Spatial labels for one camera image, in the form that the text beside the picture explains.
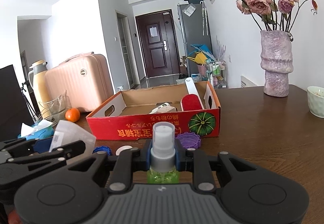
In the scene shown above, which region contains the translucent cotton swab box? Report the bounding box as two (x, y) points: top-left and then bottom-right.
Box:
(49, 120), (96, 155)

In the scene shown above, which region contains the purple ridged plastic lid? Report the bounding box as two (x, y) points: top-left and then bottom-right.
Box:
(176, 132), (201, 149)

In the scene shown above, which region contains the green spray bottle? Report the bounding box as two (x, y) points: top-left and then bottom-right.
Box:
(147, 122), (179, 184)

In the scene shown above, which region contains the blue tissue pack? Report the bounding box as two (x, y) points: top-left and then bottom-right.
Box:
(18, 120), (54, 140)

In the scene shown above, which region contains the black monitor screen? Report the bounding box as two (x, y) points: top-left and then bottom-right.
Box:
(0, 65), (34, 142)

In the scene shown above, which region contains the orange tangerine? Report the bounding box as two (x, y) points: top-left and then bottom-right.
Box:
(65, 108), (81, 122)

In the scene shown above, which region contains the blue ridged plastic lid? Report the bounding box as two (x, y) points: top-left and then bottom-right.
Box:
(92, 146), (113, 156)

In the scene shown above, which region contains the clear glass pitcher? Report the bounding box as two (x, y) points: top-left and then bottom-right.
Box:
(38, 91), (71, 123)

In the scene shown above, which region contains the small white round disc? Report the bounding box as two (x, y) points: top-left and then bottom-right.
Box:
(115, 146), (132, 156)

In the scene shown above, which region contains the beige thermos jug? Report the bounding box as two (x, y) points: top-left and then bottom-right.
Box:
(28, 60), (51, 119)

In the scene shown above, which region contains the red cardboard box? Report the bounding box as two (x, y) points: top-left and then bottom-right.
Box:
(86, 81), (221, 140)

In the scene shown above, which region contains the pink hard suitcase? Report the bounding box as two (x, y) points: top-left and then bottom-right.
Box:
(45, 52), (114, 113)

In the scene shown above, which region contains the red white lint brush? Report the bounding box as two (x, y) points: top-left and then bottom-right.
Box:
(181, 77), (204, 111)

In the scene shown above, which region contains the pale green ceramic cup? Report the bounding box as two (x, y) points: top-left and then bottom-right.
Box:
(307, 86), (324, 119)

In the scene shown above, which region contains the small white bottle in box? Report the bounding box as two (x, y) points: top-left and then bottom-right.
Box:
(150, 103), (177, 114)

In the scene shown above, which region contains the purple textured vase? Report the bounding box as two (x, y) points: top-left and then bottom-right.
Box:
(260, 30), (294, 98)

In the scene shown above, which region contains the yellow blue items pile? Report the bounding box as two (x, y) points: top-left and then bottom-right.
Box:
(187, 44), (216, 65)

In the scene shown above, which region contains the dark brown entrance door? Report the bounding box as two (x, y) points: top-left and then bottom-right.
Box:
(136, 10), (180, 78)

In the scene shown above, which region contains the grey refrigerator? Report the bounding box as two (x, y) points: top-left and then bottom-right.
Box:
(176, 3), (213, 77)

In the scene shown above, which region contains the black camera tripod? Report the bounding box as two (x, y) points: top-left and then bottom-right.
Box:
(20, 81), (41, 122)

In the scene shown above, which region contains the wire storage cart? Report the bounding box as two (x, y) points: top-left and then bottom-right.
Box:
(205, 59), (227, 89)

